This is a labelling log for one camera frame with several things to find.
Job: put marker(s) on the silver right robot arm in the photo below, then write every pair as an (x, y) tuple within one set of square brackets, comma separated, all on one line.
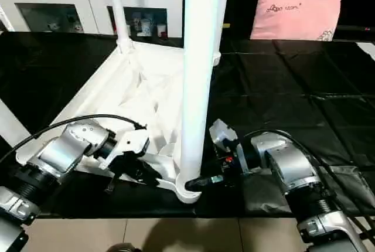
[(299, 176)]

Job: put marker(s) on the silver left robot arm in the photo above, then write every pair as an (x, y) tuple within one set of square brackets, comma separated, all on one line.
[(53, 158)]

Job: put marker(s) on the black work mat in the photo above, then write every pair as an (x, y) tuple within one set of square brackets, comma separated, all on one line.
[(293, 88)]

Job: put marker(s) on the pink printed pillow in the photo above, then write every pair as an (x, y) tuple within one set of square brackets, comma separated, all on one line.
[(296, 17)]

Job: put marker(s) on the white glass-door cabinet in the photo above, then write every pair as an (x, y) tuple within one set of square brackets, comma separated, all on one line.
[(58, 0)]

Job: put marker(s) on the light blue pole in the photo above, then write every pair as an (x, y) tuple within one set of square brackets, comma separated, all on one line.
[(4, 19)]

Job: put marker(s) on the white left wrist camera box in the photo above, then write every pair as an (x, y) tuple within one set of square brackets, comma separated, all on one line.
[(130, 142)]

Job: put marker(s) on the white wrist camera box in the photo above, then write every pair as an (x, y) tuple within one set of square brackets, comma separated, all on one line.
[(222, 132), (130, 142)]

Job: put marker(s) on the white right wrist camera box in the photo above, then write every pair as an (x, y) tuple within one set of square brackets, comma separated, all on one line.
[(222, 132)]

